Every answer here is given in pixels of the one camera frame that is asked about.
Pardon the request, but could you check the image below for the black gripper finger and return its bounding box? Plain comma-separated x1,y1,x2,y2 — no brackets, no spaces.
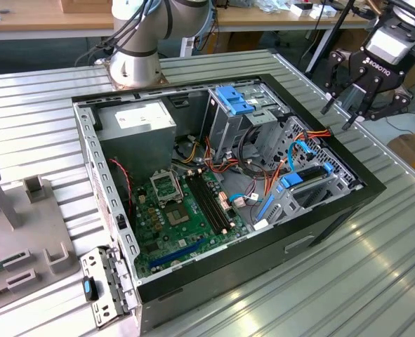
320,48,365,115
341,77,414,131

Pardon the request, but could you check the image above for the orange power wire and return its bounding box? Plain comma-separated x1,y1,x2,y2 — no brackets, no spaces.
263,128,333,206

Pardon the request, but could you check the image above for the blue data wire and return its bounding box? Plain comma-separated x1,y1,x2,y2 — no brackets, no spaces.
287,139,315,173

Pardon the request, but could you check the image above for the hard disk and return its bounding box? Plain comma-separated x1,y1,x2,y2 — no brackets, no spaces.
256,161,334,225

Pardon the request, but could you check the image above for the grey metal disk bay cage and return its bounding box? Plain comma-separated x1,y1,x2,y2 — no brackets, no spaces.
252,114,365,230

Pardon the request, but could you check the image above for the black tripod leg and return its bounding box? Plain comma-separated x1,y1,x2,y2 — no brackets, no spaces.
304,0,356,74

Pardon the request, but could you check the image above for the brown cardboard box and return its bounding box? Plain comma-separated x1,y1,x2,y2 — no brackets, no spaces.
329,28,415,92

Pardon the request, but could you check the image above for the small white box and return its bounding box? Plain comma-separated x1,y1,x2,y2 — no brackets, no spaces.
310,6,337,18

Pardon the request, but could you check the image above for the white table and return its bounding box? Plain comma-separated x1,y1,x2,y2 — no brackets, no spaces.
363,112,415,148

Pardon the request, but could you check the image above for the white box with black top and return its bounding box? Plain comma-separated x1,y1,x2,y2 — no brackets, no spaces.
290,2,313,18

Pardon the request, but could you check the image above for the cardboard box with yellow tape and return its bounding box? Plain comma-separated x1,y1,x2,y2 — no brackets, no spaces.
386,131,415,182

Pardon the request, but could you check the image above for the wooden office desk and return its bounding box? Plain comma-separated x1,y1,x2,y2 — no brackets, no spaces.
0,0,117,41
212,0,375,34

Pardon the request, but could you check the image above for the blue plastic drive latch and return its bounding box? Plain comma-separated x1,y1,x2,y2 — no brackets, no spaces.
216,85,256,116

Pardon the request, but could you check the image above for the grey optical drive cage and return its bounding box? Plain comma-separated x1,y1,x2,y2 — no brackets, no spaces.
203,82,289,161

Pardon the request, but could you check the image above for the black RAM slot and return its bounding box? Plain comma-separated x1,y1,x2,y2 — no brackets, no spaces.
195,173,229,230
191,175,225,233
199,172,233,227
186,176,222,236

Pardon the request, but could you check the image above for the metal socket cover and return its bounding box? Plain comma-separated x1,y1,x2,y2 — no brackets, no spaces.
149,170,185,206

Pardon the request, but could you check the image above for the grey power supply unit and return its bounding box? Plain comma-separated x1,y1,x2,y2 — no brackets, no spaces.
93,99,178,183

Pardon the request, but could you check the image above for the green motherboard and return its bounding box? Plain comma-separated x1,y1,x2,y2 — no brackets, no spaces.
131,167,250,282

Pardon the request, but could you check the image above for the black PC case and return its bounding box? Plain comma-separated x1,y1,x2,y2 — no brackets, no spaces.
70,72,387,334

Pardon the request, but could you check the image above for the blue expansion slot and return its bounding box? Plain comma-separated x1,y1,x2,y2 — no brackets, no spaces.
147,237,206,268

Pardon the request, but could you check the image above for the grey parts rack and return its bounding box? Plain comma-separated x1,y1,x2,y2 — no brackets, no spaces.
0,161,81,306

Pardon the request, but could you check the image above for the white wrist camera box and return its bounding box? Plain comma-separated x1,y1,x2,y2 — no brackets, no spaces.
363,25,415,67

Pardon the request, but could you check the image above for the black wire loop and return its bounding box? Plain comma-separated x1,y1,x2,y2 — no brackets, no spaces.
237,123,268,178

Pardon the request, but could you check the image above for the yellow orange wire bundle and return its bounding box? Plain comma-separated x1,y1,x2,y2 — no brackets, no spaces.
171,135,242,176

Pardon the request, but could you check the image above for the red black twisted wire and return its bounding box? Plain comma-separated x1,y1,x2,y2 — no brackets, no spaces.
107,157,135,217

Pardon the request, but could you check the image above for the grey metal slot bracket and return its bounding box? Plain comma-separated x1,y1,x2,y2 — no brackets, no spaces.
79,245,140,329

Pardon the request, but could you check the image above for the blue black bracket latch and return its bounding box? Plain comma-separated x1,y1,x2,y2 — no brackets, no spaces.
81,275,101,302

